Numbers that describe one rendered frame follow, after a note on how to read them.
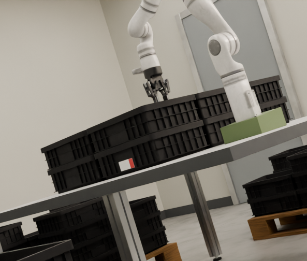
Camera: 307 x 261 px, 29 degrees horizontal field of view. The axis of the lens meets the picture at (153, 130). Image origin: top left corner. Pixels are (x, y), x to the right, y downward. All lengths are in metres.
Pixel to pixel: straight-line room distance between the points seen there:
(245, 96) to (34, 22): 4.59
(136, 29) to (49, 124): 3.91
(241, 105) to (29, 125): 4.12
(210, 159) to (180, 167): 0.12
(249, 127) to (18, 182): 3.99
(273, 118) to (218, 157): 0.61
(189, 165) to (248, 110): 0.54
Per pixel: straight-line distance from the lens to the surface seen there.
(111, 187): 1.92
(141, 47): 2.38
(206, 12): 2.22
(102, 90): 6.76
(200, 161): 1.64
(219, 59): 2.15
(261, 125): 2.10
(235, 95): 2.14
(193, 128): 2.33
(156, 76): 2.38
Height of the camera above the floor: 0.73
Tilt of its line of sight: 3 degrees up
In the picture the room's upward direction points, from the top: 17 degrees counter-clockwise
